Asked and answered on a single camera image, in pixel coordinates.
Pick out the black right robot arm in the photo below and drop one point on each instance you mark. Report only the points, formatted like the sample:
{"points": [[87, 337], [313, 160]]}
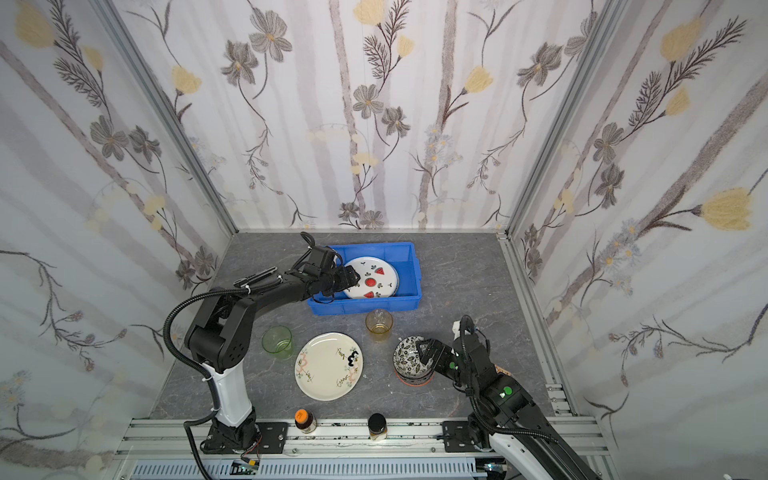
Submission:
{"points": [[504, 418]]}

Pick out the small wooden block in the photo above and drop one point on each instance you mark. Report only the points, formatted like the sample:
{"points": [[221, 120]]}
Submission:
{"points": [[503, 371]]}

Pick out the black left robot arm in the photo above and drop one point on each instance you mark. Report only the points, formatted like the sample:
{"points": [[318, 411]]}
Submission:
{"points": [[211, 333]]}

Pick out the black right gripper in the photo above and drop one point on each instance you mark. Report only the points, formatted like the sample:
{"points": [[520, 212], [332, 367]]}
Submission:
{"points": [[442, 355]]}

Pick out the aluminium rail frame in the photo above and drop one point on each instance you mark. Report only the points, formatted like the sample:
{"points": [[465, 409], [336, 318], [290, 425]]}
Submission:
{"points": [[428, 448]]}

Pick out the amber glass cup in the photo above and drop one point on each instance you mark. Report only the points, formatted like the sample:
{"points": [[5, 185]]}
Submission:
{"points": [[379, 324]]}

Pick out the watermelon pattern white plate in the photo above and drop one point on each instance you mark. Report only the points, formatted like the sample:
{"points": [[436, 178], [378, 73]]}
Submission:
{"points": [[378, 279]]}

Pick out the orange lid jar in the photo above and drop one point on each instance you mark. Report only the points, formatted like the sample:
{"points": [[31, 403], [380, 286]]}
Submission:
{"points": [[305, 421]]}

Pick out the green glass cup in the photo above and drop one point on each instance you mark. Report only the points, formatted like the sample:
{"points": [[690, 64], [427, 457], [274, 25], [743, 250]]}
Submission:
{"points": [[278, 342]]}

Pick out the blue plastic bin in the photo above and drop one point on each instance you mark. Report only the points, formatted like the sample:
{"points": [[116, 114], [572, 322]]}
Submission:
{"points": [[402, 256]]}

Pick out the black white patterned bowl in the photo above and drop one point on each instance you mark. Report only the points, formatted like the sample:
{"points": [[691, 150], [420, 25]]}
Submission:
{"points": [[406, 360]]}

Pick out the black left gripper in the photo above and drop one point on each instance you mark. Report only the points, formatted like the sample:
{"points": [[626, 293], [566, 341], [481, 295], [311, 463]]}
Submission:
{"points": [[335, 279]]}

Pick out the cream floral plate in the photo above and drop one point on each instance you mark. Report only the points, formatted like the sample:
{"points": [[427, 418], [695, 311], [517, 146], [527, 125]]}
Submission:
{"points": [[329, 366]]}

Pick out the black lid jar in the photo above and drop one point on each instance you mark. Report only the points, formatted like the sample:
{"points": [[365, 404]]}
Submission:
{"points": [[377, 427]]}

